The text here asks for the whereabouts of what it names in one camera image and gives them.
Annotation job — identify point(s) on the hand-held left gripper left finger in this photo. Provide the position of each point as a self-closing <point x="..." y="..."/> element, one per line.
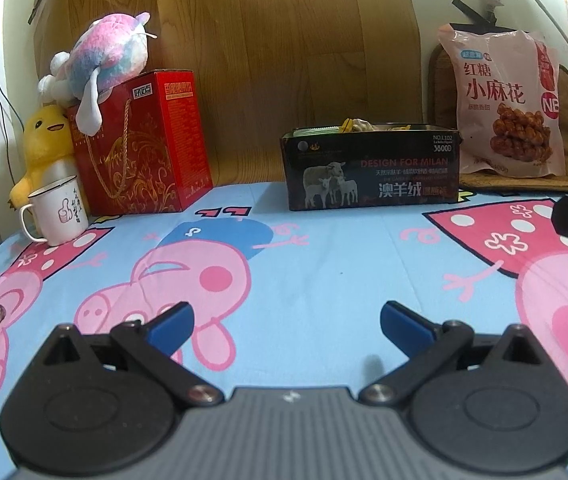
<point x="171" y="327"/>

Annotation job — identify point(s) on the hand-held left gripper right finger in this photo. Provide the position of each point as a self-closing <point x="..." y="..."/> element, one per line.
<point x="406" y="325"/>

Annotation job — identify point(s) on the light green snack packet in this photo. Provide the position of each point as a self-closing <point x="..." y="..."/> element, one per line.
<point x="319" y="131"/>

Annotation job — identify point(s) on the clear bag of peanuts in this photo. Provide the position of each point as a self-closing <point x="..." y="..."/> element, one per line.
<point x="365" y="125"/>

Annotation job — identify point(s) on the wood grain wall panel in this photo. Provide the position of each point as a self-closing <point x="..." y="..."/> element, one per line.
<point x="264" y="35"/>

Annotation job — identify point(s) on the black cardboard box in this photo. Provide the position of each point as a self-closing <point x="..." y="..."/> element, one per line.
<point x="363" y="175"/>

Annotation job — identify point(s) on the yellow duck plush toy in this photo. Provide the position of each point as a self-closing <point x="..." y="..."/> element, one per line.
<point x="46" y="145"/>

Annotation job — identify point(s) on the white enamel mug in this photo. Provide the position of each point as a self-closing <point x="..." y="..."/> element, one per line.
<point x="61" y="215"/>

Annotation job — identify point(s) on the red gift box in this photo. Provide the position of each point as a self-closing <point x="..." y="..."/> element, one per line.
<point x="164" y="160"/>

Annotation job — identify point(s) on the pink blue plush toy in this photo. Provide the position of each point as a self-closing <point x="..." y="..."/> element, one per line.
<point x="109" y="50"/>

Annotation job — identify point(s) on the black tape strip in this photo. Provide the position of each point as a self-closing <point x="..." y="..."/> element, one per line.
<point x="37" y="10"/>
<point x="468" y="7"/>

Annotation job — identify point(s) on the yellow snack packet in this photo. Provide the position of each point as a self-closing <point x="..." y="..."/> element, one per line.
<point x="347" y="125"/>

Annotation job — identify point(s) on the pink fried dough snack bag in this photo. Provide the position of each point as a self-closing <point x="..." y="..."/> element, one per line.
<point x="503" y="100"/>

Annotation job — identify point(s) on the cartoon printed bed sheet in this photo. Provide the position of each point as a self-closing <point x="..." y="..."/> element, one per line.
<point x="314" y="270"/>

